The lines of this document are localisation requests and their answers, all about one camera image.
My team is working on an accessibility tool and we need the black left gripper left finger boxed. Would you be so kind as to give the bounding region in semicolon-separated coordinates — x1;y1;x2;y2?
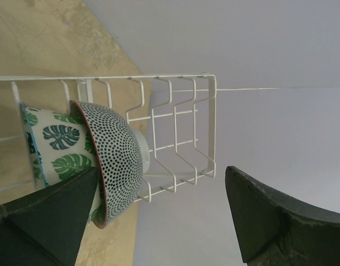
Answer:
0;167;97;265

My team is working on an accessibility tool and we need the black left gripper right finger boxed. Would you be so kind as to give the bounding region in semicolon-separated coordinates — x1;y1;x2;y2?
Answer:
225;166;340;265

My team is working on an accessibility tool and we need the green leaf pattern bowl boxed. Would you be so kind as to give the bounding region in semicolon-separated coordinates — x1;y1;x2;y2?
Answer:
19;101;106;226

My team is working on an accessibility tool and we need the grey dotted red-rim bowl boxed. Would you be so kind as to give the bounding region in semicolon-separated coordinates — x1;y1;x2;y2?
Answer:
70;100;143;228

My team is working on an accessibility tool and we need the white wire dish rack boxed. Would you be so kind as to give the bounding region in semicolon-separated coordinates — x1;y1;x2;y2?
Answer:
0;72;217;203

